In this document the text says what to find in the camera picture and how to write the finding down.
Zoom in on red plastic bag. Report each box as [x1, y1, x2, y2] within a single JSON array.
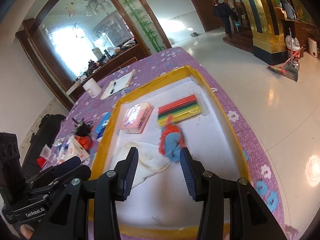
[[75, 135, 93, 152]]

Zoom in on white cloth towel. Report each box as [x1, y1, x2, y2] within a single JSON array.
[[109, 141, 171, 188]]

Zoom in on blue red sponge pack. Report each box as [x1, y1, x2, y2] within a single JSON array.
[[91, 112, 111, 141]]

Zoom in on blue red knitted doll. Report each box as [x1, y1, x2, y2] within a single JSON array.
[[159, 114, 185, 162]]

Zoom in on pink tissue pack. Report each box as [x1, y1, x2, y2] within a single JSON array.
[[120, 102, 154, 134]]

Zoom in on bagged multicolour sponge stack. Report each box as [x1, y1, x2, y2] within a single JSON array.
[[157, 94, 201, 127]]

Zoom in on white red-print plastic bag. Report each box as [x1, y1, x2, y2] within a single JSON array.
[[57, 135, 90, 164]]

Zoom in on person's left hand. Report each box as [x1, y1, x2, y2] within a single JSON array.
[[20, 224, 34, 239]]

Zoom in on red packet on sofa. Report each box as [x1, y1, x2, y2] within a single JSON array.
[[36, 157, 47, 168]]

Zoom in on clear plastic cup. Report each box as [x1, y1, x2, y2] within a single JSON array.
[[40, 145, 52, 161]]

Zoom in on black sofa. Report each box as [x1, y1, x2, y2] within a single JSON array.
[[22, 114, 66, 178]]

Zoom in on purple floral tablecloth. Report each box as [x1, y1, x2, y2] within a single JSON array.
[[55, 47, 298, 239]]

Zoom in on black pen holder cup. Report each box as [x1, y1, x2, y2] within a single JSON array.
[[72, 118, 93, 137]]

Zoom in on yellow shallow cardboard tray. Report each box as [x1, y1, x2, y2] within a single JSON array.
[[91, 65, 250, 239]]

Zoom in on white plastic jar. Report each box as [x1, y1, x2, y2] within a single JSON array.
[[82, 78, 102, 99]]

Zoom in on black marker pen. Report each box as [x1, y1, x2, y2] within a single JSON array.
[[110, 81, 117, 94]]

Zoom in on white paper notepad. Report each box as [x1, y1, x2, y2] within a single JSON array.
[[100, 69, 136, 100]]

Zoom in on metal dustpan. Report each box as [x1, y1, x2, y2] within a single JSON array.
[[284, 28, 301, 82]]

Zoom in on wooden sideboard counter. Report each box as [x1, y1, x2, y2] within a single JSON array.
[[70, 44, 151, 101]]

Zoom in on white bucket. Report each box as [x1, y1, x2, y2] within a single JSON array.
[[285, 35, 301, 62]]

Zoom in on person in dark jacket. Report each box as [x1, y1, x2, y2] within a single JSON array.
[[213, 0, 239, 38]]

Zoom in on gold pillar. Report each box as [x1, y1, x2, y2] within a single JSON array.
[[241, 0, 287, 65]]

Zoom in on brown wooden door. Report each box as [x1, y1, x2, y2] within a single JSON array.
[[191, 0, 222, 32]]

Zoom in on bamboo painted glass panel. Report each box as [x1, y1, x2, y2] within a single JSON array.
[[119, 0, 166, 54]]

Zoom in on broom with red handle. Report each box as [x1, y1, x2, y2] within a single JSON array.
[[267, 56, 299, 82]]

